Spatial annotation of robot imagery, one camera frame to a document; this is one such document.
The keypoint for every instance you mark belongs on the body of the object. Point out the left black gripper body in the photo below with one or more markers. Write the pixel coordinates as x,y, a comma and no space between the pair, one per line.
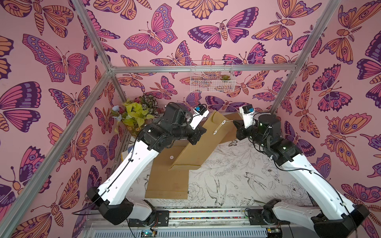
192,136

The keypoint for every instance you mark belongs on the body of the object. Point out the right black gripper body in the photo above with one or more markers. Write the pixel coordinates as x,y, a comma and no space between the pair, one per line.
241,132

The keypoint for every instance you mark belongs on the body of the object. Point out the kraft file bag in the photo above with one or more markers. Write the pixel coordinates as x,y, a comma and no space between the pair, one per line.
229,128
165,183
193,156

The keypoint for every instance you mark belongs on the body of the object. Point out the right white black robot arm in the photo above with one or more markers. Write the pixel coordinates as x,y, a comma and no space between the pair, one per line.
335,216

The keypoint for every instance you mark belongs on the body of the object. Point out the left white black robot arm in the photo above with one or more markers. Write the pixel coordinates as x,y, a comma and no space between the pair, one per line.
110,197

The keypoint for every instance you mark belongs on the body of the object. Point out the small green succulent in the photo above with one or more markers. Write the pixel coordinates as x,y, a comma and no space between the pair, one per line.
225,77

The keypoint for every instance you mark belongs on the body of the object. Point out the potted plant in glass vase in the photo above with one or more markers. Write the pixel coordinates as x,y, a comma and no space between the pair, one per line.
136,114

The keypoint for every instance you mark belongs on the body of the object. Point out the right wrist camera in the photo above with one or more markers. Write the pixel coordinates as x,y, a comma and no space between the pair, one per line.
247,112

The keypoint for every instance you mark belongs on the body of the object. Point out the white wire basket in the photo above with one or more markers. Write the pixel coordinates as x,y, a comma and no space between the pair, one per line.
206,78

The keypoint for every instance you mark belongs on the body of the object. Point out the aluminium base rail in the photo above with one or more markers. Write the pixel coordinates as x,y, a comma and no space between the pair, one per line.
231,222

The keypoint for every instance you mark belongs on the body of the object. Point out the aluminium frame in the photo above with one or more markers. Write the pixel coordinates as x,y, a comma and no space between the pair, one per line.
23,202

